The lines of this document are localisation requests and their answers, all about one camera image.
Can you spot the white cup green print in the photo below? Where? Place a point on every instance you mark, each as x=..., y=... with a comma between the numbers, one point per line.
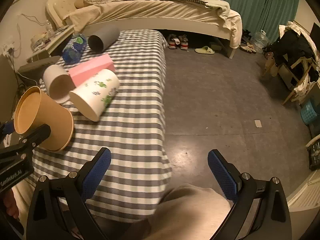
x=93, y=96

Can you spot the white paper scrap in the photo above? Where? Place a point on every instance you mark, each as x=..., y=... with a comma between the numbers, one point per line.
x=258, y=123

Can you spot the teal plastic basket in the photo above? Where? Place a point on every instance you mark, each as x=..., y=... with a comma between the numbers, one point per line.
x=309, y=112

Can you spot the grey white checkered tablecloth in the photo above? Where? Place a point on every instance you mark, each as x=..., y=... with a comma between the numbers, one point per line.
x=132, y=127

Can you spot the white bedside table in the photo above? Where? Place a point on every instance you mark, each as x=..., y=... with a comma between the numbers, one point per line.
x=55, y=46

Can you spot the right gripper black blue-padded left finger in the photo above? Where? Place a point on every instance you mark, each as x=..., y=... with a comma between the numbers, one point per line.
x=45, y=217

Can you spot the red white sneaker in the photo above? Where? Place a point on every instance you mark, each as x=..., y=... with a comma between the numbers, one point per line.
x=184, y=45

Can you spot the dark grey cushioned stool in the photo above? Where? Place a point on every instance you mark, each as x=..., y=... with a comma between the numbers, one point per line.
x=35, y=70

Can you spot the large clear water jug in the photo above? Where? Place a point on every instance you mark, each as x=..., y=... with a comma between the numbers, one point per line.
x=260, y=41

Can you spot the bed with beige sheet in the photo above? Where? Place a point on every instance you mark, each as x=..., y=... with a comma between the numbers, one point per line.
x=214, y=18

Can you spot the brown paper cup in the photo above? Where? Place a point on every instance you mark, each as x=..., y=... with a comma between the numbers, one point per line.
x=36, y=108

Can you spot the person's left hand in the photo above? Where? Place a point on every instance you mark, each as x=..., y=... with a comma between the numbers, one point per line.
x=10, y=204

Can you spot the white power strip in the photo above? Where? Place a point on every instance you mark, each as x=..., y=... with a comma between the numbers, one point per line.
x=7, y=49

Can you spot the grey cup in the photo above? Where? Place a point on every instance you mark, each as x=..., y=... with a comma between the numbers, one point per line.
x=103, y=38

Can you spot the beige trouser leg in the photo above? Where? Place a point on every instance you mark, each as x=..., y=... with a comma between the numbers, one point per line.
x=188, y=212

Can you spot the green slipper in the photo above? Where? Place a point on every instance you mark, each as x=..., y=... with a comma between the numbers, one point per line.
x=206, y=50

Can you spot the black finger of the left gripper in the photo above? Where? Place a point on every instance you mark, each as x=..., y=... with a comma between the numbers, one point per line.
x=28, y=142

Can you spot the wooden chair with clothes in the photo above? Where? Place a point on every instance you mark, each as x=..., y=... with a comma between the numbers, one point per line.
x=298, y=54

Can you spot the pink rectangular box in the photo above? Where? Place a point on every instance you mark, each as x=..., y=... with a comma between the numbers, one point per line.
x=83, y=71

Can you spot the plain white paper cup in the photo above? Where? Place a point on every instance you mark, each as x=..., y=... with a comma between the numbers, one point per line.
x=58, y=83

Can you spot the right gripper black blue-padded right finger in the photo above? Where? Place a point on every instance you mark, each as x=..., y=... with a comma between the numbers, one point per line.
x=272, y=217

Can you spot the teal curtain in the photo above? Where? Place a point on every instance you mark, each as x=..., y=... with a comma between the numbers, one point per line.
x=265, y=15

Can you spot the blue plastic water bottle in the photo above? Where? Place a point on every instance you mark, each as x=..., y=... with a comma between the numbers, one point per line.
x=74, y=49

